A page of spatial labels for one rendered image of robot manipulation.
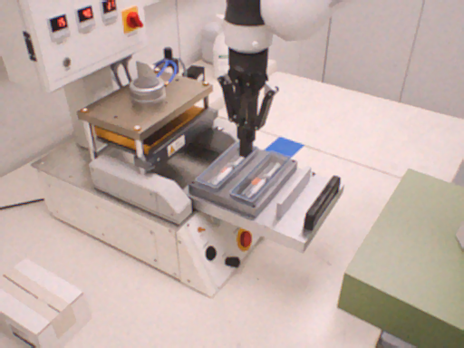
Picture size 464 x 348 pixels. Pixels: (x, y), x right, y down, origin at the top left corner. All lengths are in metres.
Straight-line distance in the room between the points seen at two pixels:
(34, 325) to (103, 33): 0.64
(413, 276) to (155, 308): 0.55
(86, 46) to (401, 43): 2.54
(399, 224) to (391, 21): 2.33
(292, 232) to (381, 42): 2.58
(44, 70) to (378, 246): 0.80
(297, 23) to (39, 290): 0.73
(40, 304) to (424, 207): 0.89
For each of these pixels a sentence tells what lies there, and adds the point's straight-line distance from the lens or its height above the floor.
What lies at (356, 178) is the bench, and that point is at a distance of 1.44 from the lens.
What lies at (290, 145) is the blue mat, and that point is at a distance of 1.55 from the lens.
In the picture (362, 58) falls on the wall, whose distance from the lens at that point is 3.43.
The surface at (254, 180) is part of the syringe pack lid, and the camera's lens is 0.95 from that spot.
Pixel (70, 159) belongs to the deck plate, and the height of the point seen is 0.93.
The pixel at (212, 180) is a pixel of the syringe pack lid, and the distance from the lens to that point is 0.95.
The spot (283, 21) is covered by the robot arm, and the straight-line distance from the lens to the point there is 0.70.
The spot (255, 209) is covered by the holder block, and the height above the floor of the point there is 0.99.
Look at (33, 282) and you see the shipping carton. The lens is 1.05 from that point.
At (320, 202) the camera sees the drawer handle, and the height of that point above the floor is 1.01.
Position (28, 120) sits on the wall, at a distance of 1.58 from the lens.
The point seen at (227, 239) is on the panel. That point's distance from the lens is 1.07.
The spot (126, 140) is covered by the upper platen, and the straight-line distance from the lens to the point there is 1.02.
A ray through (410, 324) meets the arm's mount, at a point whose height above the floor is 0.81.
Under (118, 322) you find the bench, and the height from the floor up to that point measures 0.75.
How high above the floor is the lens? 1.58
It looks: 36 degrees down
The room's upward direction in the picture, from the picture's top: straight up
